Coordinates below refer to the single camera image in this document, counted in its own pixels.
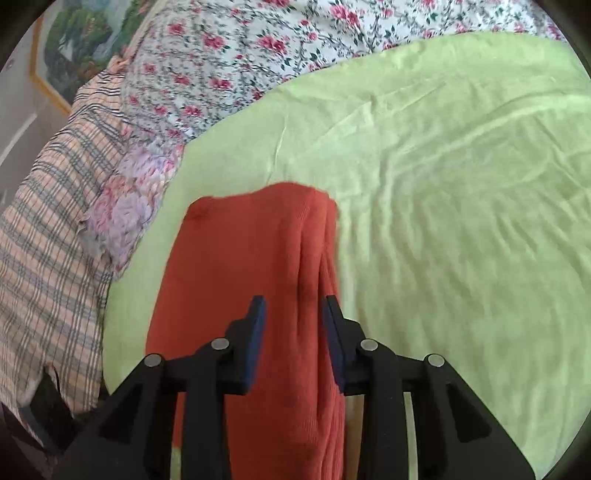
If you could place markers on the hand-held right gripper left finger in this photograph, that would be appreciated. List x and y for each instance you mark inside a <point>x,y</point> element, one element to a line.
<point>256,341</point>

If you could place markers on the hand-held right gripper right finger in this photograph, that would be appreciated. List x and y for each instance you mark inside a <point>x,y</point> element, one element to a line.
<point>333,341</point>

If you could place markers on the orange knit sweater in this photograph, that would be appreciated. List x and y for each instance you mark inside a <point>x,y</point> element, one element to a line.
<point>240,258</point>

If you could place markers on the light green bed sheet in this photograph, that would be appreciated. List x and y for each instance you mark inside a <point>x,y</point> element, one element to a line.
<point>438,207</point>

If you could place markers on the pink floral ruffled pillow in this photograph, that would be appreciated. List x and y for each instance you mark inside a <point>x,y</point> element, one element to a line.
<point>129,203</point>

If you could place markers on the plaid checked blanket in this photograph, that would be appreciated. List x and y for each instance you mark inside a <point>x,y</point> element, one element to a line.
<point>46,258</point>

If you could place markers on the white floral blanket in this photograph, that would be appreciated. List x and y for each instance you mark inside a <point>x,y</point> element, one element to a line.
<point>231,60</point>

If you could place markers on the framed landscape picture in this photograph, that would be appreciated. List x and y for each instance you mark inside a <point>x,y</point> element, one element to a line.
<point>78,41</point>

